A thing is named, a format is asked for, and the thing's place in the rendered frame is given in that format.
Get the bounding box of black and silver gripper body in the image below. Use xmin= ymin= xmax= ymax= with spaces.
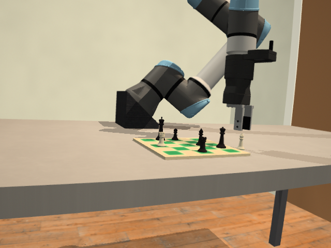
xmin=222 ymin=36 xmax=277 ymax=105

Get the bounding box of green and cream chessboard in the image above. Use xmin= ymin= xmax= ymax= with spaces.
xmin=133 ymin=137 xmax=250 ymax=160

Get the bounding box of white rook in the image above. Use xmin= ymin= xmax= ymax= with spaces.
xmin=157 ymin=132 xmax=166 ymax=147

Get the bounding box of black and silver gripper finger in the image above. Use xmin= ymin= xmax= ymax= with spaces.
xmin=227 ymin=104 xmax=245 ymax=131
xmin=243 ymin=105 xmax=254 ymax=130

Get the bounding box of white bishop chess piece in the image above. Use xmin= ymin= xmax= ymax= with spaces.
xmin=236 ymin=133 xmax=245 ymax=150

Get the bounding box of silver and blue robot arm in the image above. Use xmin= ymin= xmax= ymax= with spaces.
xmin=125 ymin=0 xmax=271 ymax=118

